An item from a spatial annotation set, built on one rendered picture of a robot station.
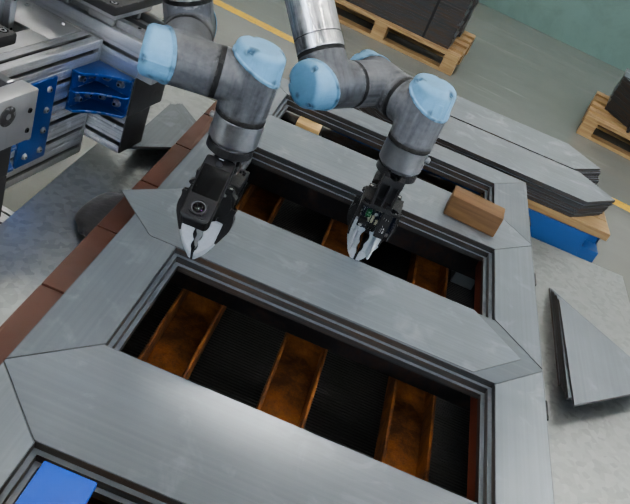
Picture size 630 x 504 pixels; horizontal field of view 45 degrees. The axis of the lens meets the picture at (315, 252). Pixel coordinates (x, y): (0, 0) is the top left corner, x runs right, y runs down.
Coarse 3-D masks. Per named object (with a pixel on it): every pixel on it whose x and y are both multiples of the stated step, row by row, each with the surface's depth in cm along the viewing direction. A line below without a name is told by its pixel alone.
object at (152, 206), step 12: (144, 192) 132; (156, 192) 133; (168, 192) 134; (180, 192) 136; (132, 204) 128; (144, 204) 129; (156, 204) 130; (168, 204) 131; (144, 216) 126; (156, 216) 127; (156, 228) 125
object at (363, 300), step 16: (352, 272) 135; (368, 272) 136; (384, 272) 138; (352, 288) 131; (368, 288) 132; (384, 288) 134; (352, 304) 127; (368, 304) 129; (384, 304) 130; (352, 320) 123; (368, 320) 125
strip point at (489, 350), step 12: (480, 324) 136; (480, 336) 133; (492, 336) 134; (480, 348) 130; (492, 348) 131; (504, 348) 132; (480, 360) 127; (492, 360) 128; (504, 360) 129; (516, 360) 131
